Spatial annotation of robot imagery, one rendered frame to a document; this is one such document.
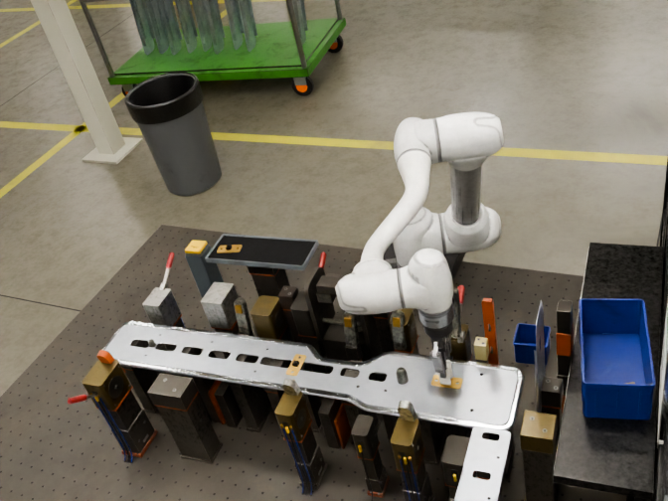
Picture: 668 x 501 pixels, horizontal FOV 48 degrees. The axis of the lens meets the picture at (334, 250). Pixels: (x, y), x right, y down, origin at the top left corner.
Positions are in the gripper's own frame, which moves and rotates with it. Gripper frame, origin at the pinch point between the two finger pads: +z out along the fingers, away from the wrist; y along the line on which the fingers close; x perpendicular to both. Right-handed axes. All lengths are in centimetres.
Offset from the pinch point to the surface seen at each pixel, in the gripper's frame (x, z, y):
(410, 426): -5.1, 1.6, 19.0
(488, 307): 9.9, -11.8, -14.8
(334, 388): -32.1, 6.0, 6.5
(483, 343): 8.3, -0.6, -11.8
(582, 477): 38.4, 3.2, 24.1
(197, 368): -79, 6, 7
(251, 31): -269, 62, -398
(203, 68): -301, 76, -359
